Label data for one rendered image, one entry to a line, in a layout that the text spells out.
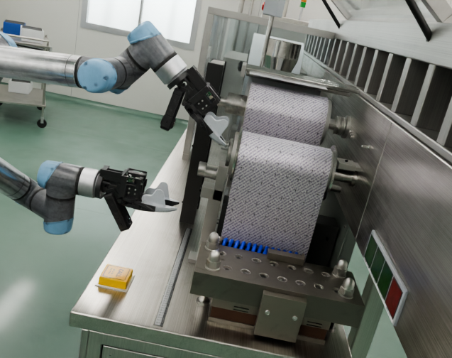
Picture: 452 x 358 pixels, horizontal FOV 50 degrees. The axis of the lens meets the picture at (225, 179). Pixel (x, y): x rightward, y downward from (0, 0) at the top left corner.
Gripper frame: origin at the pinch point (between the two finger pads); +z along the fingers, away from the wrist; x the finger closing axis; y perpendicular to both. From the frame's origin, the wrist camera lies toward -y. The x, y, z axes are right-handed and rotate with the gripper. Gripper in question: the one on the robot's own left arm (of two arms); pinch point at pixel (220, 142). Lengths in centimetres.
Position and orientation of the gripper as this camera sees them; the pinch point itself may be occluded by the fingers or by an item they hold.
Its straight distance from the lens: 129.1
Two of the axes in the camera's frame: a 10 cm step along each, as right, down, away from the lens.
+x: 0.6, -3.2, 9.5
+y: 7.8, -5.8, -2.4
